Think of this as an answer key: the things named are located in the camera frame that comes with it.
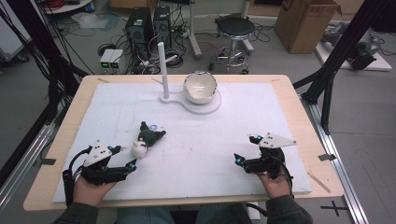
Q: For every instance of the black metal frame post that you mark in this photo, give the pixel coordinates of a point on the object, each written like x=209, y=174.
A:
x=29, y=34
x=339, y=59

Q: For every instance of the black and white plush toy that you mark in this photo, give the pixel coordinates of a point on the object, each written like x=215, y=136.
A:
x=147, y=137

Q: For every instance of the clear plastic bag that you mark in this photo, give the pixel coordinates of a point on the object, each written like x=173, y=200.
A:
x=93, y=20

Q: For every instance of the black tape cross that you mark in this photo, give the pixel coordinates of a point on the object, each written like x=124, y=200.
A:
x=334, y=207

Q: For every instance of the white cloth mat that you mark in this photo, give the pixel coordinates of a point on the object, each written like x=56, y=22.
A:
x=202, y=149

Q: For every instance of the person's legs in jeans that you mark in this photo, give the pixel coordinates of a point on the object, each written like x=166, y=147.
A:
x=146, y=216

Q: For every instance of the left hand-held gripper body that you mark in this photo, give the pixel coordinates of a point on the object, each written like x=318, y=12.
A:
x=98, y=154

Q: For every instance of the black round stool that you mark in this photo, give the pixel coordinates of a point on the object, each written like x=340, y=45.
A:
x=235, y=28

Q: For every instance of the cardboard box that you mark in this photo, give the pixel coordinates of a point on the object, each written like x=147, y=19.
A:
x=303, y=26

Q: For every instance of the white ceramic bowl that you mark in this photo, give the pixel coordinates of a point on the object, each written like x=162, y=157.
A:
x=200, y=88

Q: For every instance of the white board with grey device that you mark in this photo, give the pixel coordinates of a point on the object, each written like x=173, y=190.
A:
x=358, y=49

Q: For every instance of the white power supply unit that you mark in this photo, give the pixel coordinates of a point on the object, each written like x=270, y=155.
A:
x=106, y=59
x=115, y=59

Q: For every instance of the white table leg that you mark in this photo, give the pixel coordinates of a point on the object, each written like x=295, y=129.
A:
x=193, y=28

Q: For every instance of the round white table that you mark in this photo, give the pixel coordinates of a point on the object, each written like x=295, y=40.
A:
x=67, y=5

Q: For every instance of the large black computer tower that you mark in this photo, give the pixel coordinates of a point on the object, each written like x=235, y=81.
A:
x=139, y=31

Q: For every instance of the slim black computer tower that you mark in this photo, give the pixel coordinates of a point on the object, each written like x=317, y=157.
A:
x=162, y=26

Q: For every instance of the person's right hand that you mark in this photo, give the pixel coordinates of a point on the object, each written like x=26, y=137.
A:
x=277, y=188

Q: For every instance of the person's left hand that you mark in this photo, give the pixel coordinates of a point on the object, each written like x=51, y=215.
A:
x=90, y=194

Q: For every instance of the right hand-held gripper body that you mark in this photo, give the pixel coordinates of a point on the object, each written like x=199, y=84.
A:
x=274, y=141

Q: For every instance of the aluminium rail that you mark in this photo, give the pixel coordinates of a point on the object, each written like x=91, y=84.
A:
x=21, y=161
x=337, y=161

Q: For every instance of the thin wooden stick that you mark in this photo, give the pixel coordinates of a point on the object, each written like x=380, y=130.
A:
x=319, y=183

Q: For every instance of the white stand with pole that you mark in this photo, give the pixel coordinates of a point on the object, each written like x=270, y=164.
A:
x=165, y=71

